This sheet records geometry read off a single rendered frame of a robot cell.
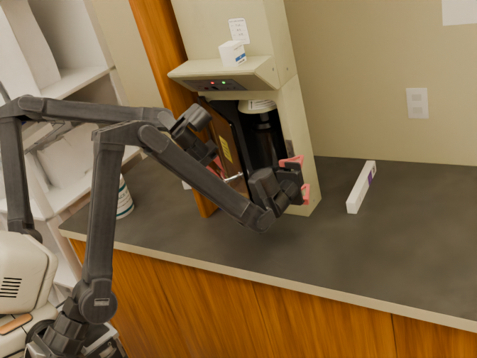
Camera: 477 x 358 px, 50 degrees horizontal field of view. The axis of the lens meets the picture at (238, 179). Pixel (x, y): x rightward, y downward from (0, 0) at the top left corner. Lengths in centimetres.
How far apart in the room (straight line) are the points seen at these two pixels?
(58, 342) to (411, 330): 90
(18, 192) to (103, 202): 46
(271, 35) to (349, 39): 46
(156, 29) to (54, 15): 117
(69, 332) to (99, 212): 26
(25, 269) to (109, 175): 29
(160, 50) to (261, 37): 35
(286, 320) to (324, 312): 17
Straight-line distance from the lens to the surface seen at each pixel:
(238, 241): 171
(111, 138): 111
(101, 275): 116
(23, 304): 128
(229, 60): 148
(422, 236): 160
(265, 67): 146
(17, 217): 153
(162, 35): 167
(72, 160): 257
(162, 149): 113
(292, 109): 159
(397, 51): 184
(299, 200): 142
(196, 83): 159
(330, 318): 160
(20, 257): 124
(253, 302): 173
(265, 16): 147
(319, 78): 198
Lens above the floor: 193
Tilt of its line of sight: 29 degrees down
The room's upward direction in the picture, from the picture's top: 16 degrees counter-clockwise
